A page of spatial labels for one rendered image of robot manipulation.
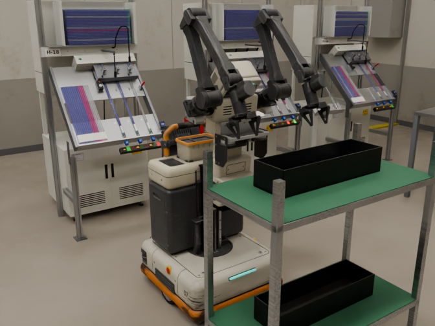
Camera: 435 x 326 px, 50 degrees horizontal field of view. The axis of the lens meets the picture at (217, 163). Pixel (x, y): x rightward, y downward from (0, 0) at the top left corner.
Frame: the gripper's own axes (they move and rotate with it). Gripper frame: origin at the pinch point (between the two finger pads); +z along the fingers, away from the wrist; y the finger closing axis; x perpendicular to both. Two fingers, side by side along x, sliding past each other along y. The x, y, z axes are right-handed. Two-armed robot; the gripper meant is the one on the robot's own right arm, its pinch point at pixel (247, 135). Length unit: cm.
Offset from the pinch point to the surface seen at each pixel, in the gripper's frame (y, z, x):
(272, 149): 192, -14, 211
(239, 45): 162, -114, 181
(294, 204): -7.2, 31.5, -24.9
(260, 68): 178, -90, 180
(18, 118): 4, -136, 426
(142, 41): 173, -211, 385
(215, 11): 139, -145, 174
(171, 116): 212, -113, 431
